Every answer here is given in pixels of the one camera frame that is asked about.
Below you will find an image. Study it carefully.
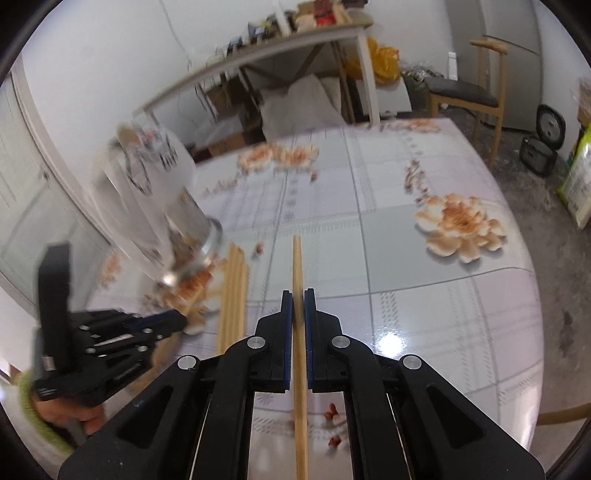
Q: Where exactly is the white desk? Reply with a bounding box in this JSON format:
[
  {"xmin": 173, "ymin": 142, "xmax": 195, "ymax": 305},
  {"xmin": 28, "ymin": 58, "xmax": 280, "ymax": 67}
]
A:
[{"xmin": 133, "ymin": 18, "xmax": 385, "ymax": 136}]

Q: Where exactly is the floral vinyl tablecloth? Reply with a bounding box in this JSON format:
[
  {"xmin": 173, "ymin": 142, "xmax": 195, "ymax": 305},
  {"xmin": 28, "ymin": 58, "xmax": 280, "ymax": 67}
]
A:
[{"xmin": 69, "ymin": 117, "xmax": 546, "ymax": 480}]

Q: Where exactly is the person's left hand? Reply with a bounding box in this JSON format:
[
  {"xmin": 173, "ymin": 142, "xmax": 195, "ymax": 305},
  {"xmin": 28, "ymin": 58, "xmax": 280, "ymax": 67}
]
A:
[{"xmin": 36, "ymin": 398, "xmax": 107, "ymax": 435}]

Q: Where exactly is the person's left forearm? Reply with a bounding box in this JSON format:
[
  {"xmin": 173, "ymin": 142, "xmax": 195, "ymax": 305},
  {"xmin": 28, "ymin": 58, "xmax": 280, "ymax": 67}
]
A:
[{"xmin": 14, "ymin": 369, "xmax": 78, "ymax": 459}]

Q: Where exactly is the white plastic bag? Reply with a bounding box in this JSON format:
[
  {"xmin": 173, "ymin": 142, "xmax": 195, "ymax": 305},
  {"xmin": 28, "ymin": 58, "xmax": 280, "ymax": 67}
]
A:
[{"xmin": 90, "ymin": 122, "xmax": 200, "ymax": 278}]

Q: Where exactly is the black rice cooker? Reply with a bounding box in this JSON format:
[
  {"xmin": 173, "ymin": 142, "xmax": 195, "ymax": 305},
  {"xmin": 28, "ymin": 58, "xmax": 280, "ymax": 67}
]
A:
[{"xmin": 519, "ymin": 105, "xmax": 568, "ymax": 179}]

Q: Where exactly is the green and white sack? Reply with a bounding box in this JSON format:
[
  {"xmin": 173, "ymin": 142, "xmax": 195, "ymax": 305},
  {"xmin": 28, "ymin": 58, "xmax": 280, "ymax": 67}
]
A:
[{"xmin": 556, "ymin": 124, "xmax": 591, "ymax": 230}]

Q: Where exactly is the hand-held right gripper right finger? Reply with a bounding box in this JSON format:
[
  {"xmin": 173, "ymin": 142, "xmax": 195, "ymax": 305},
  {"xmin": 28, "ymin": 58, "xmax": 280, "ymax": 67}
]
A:
[{"xmin": 304, "ymin": 288, "xmax": 542, "ymax": 480}]

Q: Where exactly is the white woven sack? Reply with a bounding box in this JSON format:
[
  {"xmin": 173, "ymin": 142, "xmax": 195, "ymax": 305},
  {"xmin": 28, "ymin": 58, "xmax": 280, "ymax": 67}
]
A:
[{"xmin": 259, "ymin": 76, "xmax": 345, "ymax": 140}]

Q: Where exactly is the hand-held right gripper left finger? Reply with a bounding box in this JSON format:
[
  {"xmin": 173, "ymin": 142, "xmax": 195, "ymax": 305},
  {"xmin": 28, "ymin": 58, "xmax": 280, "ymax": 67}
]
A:
[{"xmin": 58, "ymin": 290, "xmax": 293, "ymax": 480}]

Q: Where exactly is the wooden chair black seat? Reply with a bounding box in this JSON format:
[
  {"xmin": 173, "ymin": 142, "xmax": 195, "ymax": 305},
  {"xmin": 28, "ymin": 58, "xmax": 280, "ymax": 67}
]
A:
[{"xmin": 424, "ymin": 39, "xmax": 511, "ymax": 163}]

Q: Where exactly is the slender wooden chopstick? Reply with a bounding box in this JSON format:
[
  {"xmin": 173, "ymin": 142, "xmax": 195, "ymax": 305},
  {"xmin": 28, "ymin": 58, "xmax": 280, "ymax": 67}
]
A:
[{"xmin": 292, "ymin": 236, "xmax": 309, "ymax": 480}]

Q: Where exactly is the white door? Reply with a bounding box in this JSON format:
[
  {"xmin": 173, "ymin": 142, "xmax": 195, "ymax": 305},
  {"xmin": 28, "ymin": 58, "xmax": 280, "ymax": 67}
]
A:
[{"xmin": 0, "ymin": 60, "xmax": 117, "ymax": 288}]

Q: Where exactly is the yellow plastic bag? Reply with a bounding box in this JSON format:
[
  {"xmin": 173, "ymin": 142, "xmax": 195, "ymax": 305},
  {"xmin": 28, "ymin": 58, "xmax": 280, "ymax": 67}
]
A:
[{"xmin": 367, "ymin": 39, "xmax": 402, "ymax": 86}]

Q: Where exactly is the cardboard box of snacks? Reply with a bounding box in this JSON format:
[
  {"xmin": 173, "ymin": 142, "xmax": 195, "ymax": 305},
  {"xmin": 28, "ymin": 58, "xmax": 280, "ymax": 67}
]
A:
[{"xmin": 295, "ymin": 0, "xmax": 348, "ymax": 33}]

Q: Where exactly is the grey refrigerator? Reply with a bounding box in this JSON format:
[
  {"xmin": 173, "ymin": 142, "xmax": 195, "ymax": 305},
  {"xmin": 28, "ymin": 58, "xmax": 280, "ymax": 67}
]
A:
[{"xmin": 480, "ymin": 0, "xmax": 544, "ymax": 131}]

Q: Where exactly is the row of wooden chopsticks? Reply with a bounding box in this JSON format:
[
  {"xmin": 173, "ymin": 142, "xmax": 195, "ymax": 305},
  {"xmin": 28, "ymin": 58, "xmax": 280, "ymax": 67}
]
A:
[{"xmin": 216, "ymin": 244, "xmax": 250, "ymax": 357}]

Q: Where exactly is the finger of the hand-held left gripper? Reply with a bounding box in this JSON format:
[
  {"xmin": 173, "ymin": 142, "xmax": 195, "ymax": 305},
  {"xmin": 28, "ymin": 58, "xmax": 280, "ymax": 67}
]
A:
[{"xmin": 133, "ymin": 308, "xmax": 188, "ymax": 344}]

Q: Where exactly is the white storage box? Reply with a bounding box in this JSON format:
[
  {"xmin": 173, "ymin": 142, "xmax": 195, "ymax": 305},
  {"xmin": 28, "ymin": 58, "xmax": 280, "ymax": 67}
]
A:
[{"xmin": 379, "ymin": 80, "xmax": 413, "ymax": 116}]

